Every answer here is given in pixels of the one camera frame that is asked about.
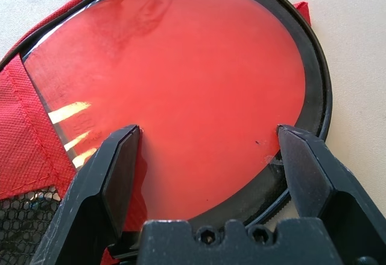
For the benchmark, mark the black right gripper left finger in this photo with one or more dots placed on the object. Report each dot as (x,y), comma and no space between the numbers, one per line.
(90,201)

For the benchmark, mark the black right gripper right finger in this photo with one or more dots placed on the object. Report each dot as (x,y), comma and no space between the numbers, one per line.
(331,201)

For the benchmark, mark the black red paddle case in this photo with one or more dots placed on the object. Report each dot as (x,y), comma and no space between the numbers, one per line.
(21,111)

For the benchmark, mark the red ping-pong paddle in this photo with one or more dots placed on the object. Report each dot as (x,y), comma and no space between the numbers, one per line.
(196,81)

